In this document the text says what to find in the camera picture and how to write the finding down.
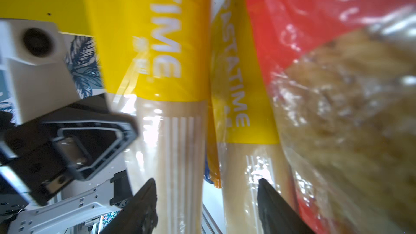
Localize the yellow shelf unit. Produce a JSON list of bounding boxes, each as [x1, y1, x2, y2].
[[0, 0, 92, 37]]

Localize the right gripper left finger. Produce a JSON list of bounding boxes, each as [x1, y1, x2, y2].
[[102, 178, 158, 234]]

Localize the yellow spaghetti pack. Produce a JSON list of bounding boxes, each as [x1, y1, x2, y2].
[[84, 0, 211, 234], [210, 0, 295, 234]]

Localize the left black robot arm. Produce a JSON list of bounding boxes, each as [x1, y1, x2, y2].
[[1, 94, 138, 234]]

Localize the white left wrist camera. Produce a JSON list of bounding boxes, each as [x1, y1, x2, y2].
[[1, 18, 80, 124]]

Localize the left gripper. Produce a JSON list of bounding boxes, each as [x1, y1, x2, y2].
[[1, 95, 139, 206]]

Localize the red macaroni bag centre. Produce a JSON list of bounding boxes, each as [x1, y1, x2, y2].
[[246, 0, 416, 234]]

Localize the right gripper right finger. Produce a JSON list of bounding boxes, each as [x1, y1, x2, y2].
[[257, 178, 314, 234]]

